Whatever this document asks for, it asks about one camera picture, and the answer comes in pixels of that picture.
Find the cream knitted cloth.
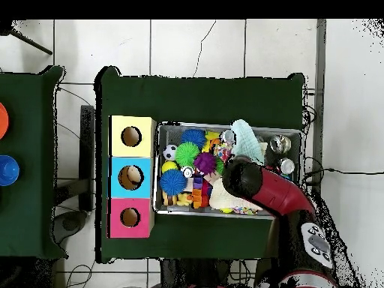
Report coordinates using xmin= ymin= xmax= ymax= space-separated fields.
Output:
xmin=208 ymin=176 xmax=263 ymax=211

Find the mint knitted cloth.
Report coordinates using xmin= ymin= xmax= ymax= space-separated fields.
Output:
xmin=230 ymin=118 xmax=266 ymax=165

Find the wooden box with three holes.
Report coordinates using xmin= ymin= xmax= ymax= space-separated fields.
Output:
xmin=106 ymin=115 xmax=157 ymax=239

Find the green koosh ball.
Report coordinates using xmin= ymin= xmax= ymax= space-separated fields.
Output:
xmin=175 ymin=141 xmax=201 ymax=168

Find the purple spiky toy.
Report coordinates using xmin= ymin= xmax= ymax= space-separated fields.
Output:
xmin=193 ymin=151 xmax=217 ymax=176

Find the small blue koosh ball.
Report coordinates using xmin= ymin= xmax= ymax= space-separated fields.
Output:
xmin=181 ymin=128 xmax=208 ymax=151

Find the black and white soccer ball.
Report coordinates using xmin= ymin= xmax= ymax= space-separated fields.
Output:
xmin=162 ymin=144 xmax=179 ymax=161

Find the large blue koosh ball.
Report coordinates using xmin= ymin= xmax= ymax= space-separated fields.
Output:
xmin=159 ymin=169 xmax=188 ymax=197

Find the crushed red silver can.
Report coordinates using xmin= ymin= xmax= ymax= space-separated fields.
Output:
xmin=220 ymin=129 xmax=236 ymax=145

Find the crushed black silver can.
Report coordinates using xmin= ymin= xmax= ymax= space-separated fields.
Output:
xmin=278 ymin=157 xmax=296 ymax=176

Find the black upright panel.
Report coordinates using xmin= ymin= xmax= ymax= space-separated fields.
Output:
xmin=79 ymin=104 xmax=96 ymax=212

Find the dark green side tablecloth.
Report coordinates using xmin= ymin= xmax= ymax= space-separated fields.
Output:
xmin=0 ymin=64 xmax=69 ymax=260

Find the blue bowl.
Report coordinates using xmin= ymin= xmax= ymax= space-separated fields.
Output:
xmin=0 ymin=154 xmax=20 ymax=187

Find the orange bowl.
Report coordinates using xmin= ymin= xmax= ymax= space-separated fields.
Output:
xmin=0 ymin=101 xmax=10 ymax=141

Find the black tripod leg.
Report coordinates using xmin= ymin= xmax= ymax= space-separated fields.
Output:
xmin=8 ymin=28 xmax=53 ymax=56

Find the wire mesh bin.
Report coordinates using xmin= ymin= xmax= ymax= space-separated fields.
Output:
xmin=152 ymin=121 xmax=304 ymax=222

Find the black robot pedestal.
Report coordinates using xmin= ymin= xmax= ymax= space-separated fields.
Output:
xmin=160 ymin=258 xmax=232 ymax=288

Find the black power cable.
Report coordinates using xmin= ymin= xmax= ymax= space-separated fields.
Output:
xmin=302 ymin=167 xmax=384 ymax=185

